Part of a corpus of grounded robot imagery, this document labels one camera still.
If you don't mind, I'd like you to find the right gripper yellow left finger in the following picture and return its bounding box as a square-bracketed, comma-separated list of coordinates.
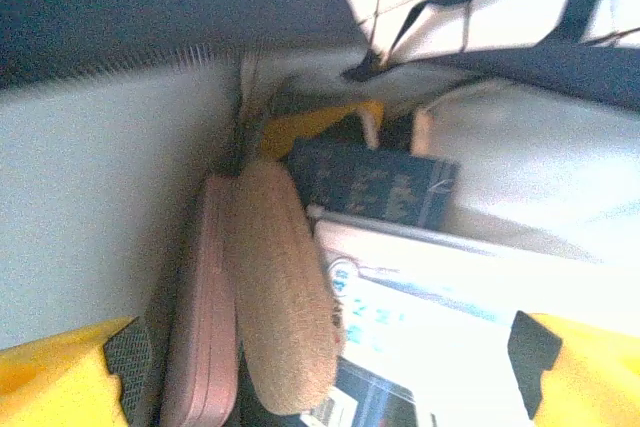
[0, 315, 154, 427]

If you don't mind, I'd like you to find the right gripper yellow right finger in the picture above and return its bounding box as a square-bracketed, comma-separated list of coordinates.
[507, 310, 640, 427]

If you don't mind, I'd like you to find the pink pencil case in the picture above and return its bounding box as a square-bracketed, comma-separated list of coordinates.
[159, 174, 242, 427]

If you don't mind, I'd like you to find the clear packet of blue masks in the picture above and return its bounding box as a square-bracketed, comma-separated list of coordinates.
[312, 206, 551, 398]

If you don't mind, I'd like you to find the black book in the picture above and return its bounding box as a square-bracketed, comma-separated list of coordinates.
[299, 354, 436, 427]

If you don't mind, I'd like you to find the tan glasses case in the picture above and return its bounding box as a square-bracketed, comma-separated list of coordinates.
[232, 159, 347, 416]

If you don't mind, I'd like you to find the dark blue notebook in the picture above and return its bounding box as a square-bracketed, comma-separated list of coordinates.
[287, 139, 459, 231]

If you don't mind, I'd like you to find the yellow book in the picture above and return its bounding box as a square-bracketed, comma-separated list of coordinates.
[262, 100, 387, 164]

